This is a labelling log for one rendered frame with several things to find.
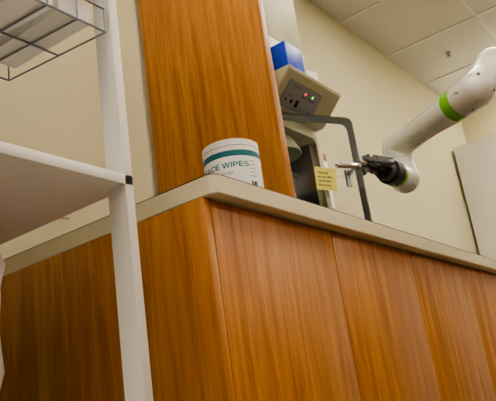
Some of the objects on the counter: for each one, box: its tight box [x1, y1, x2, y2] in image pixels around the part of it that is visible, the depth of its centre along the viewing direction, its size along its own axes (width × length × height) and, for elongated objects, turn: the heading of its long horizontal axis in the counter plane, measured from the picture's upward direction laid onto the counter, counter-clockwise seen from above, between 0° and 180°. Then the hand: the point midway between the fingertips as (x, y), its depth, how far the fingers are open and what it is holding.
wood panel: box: [139, 0, 296, 198], centre depth 225 cm, size 49×3×140 cm, turn 30°
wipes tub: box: [202, 138, 264, 188], centre depth 157 cm, size 13×13×15 cm
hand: (360, 158), depth 233 cm, fingers closed
